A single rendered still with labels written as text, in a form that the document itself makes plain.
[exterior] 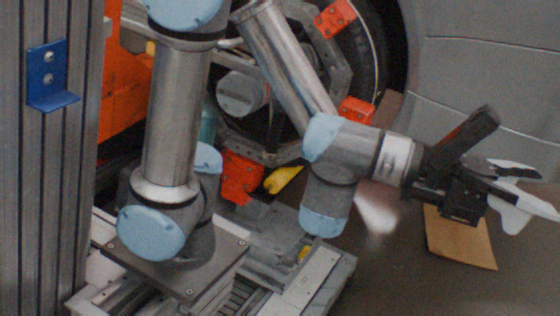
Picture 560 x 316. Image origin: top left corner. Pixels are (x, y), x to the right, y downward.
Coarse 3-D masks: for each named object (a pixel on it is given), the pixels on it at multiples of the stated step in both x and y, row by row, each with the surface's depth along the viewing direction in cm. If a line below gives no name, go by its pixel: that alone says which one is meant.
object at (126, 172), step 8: (136, 160) 231; (128, 168) 225; (136, 168) 226; (120, 176) 224; (128, 176) 222; (120, 184) 225; (128, 184) 222; (120, 192) 225; (128, 192) 223; (120, 200) 226; (120, 208) 230
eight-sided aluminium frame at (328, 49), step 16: (288, 0) 188; (288, 16) 186; (304, 16) 183; (320, 32) 183; (320, 48) 184; (336, 48) 187; (336, 64) 184; (336, 80) 185; (208, 96) 216; (336, 96) 187; (224, 128) 216; (224, 144) 214; (240, 144) 211; (256, 144) 213; (256, 160) 210; (272, 160) 206; (288, 160) 204
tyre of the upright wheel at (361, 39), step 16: (304, 0) 191; (320, 0) 188; (336, 0) 187; (352, 0) 194; (368, 0) 203; (368, 16) 198; (352, 32) 187; (384, 32) 203; (352, 48) 189; (368, 48) 190; (384, 48) 202; (352, 64) 190; (368, 64) 190; (384, 64) 202; (352, 80) 192; (368, 80) 191; (384, 80) 205; (352, 96) 194; (368, 96) 193; (304, 160) 211
